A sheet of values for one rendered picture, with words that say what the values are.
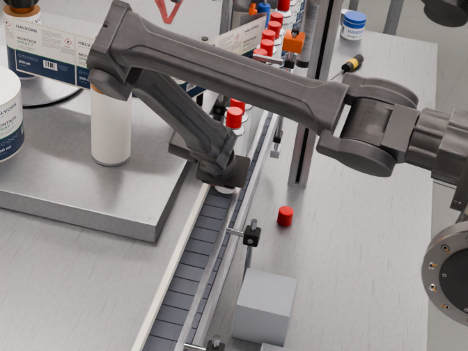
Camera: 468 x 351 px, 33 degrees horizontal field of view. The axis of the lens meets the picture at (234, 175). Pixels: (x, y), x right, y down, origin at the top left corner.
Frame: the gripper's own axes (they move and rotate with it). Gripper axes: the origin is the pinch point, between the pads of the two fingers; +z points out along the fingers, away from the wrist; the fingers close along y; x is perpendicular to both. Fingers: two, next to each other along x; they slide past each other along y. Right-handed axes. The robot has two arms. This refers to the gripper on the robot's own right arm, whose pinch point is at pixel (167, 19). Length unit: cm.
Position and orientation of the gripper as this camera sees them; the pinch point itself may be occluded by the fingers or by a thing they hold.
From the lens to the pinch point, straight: 172.5
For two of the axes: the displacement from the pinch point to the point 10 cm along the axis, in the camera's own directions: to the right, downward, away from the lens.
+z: -1.2, 7.9, 6.0
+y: -2.1, 5.7, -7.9
